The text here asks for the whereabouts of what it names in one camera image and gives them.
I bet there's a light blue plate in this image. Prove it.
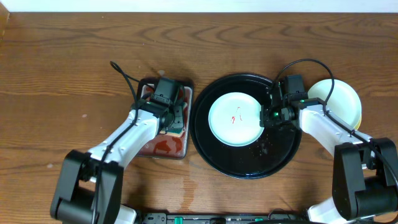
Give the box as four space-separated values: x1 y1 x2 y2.
208 92 264 147

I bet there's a black rectangular wash tray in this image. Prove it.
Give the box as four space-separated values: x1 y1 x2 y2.
137 79 194 159

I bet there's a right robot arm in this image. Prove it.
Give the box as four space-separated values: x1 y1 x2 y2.
260 98 397 223

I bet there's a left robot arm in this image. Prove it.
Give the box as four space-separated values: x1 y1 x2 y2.
50 100 190 223

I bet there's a green scrub sponge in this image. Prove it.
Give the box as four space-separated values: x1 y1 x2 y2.
166 128 185 136

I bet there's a black round serving tray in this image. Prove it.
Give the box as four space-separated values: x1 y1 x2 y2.
190 73 302 179

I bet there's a pale green plate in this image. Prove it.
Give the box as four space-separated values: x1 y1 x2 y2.
308 79 362 127

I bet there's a yellow plate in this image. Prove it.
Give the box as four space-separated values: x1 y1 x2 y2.
354 116 362 130

